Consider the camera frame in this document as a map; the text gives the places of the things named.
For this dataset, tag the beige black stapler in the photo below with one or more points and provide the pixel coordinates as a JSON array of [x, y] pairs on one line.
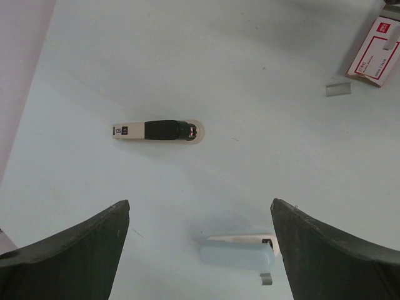
[[186, 131]]

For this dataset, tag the small light blue stapler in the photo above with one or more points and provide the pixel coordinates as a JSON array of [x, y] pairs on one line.
[[256, 252]]

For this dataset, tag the grey staple strip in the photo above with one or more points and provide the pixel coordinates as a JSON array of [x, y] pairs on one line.
[[338, 89]]

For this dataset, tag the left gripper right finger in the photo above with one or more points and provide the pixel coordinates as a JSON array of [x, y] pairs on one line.
[[323, 262]]

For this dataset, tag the small loose staple strip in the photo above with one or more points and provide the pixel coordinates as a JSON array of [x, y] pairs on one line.
[[266, 279]]

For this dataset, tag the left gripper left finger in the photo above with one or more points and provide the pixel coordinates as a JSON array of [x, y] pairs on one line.
[[76, 263]]

